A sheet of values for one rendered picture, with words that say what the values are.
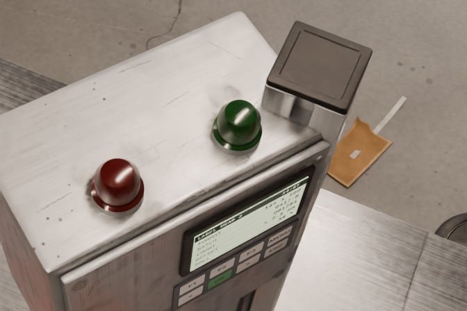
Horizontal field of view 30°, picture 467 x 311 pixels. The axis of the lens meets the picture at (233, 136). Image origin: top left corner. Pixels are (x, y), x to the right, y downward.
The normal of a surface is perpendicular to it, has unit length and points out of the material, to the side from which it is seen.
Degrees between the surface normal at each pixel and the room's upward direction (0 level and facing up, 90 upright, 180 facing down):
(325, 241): 0
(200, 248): 90
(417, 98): 0
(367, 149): 7
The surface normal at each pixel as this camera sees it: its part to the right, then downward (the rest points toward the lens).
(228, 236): 0.54, 0.75
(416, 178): 0.09, -0.52
